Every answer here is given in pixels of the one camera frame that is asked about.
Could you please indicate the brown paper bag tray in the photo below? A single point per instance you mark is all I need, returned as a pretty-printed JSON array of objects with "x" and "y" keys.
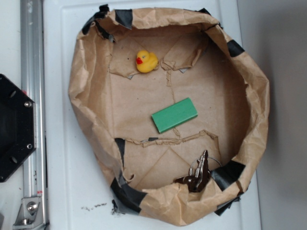
[{"x": 114, "y": 103}]

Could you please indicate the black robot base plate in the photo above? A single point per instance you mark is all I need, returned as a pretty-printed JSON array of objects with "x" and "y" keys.
[{"x": 17, "y": 132}]

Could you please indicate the bunch of metal keys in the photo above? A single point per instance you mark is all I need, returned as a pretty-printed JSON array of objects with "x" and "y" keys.
[{"x": 198, "y": 175}]

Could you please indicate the yellow rubber duck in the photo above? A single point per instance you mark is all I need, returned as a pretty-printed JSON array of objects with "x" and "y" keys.
[{"x": 146, "y": 61}]

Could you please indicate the aluminium extrusion rail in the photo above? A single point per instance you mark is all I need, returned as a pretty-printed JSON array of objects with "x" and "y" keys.
[{"x": 33, "y": 213}]

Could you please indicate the green rectangular block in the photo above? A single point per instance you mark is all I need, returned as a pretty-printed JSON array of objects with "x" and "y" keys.
[{"x": 174, "y": 115}]

